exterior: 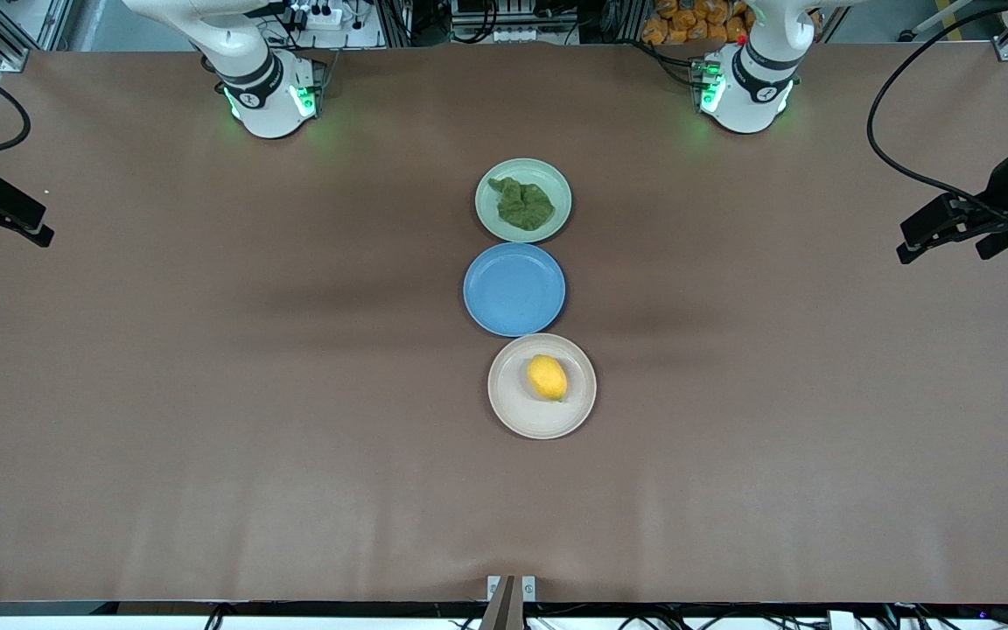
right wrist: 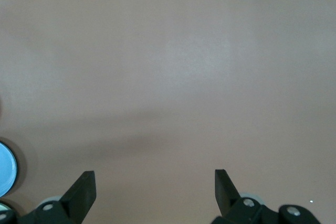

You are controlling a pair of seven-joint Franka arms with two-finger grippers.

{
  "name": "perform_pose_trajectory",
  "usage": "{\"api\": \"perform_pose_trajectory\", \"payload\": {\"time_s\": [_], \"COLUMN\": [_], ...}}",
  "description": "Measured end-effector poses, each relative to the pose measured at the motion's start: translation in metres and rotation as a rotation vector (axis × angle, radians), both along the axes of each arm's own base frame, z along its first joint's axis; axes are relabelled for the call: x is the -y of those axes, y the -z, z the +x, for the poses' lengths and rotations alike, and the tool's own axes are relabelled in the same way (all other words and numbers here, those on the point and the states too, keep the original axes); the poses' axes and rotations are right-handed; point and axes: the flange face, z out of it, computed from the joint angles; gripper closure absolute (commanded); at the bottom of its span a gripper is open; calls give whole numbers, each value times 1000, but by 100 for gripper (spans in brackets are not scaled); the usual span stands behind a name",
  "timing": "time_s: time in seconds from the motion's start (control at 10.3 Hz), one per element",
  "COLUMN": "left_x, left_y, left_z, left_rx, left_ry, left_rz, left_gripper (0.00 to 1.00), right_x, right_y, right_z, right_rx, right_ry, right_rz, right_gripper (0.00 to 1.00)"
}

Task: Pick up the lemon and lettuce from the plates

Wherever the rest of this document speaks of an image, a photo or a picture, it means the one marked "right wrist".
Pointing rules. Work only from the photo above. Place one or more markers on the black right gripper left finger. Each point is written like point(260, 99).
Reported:
point(78, 197)

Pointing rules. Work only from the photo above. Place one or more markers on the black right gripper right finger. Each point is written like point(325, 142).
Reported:
point(225, 197)

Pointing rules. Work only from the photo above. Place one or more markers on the pale green plate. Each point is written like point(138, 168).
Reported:
point(4, 207)

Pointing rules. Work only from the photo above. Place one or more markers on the blue plate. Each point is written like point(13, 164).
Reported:
point(6, 169)

